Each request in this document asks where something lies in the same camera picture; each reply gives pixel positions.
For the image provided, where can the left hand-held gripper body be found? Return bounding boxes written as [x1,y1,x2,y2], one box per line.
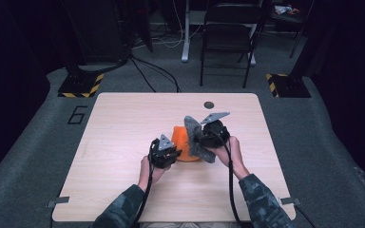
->
[148,133,179,170]

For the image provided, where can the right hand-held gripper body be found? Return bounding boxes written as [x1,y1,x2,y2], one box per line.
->
[198,111,231,149]

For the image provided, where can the orange plush toy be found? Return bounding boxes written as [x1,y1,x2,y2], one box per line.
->
[170,125,202,162]

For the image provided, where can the grey knitted cloth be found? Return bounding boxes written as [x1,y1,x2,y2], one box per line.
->
[182,115,217,164]

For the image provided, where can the person's left hand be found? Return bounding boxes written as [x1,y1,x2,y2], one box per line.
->
[137,154,172,194]

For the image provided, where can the person's right hand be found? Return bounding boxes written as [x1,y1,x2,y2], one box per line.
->
[208,135,251,181]

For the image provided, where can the striped black stand base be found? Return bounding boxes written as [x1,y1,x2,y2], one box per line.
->
[57,72,105,99]
[264,72,313,99]

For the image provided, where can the black folding chair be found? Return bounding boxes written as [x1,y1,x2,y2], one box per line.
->
[199,1,265,89]

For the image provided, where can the grey tape strip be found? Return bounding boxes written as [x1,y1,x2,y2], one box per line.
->
[279,197,302,207]
[46,196,71,209]

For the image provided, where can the white desk leg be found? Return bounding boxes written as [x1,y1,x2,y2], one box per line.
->
[181,0,192,63]

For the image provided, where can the dark cabinet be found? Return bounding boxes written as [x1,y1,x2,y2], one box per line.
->
[60,0,131,65]

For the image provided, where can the small colourful object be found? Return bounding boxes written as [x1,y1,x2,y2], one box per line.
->
[273,4,300,16]

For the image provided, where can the left hand-held gripper cable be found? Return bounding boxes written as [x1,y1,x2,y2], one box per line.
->
[131,138,160,228]

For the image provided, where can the hand-held gripper cable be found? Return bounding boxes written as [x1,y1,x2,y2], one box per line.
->
[131,138,160,228]
[208,127,244,228]

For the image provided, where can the right hand-held gripper cable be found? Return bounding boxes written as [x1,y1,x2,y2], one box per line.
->
[208,127,244,228]

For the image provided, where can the black floor cable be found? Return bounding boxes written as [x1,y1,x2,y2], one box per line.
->
[128,55,182,94]

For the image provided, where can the white cables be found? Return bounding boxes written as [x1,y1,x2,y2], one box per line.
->
[132,0,204,50]

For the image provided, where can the thin black cable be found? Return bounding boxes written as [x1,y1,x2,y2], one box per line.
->
[293,204,317,228]

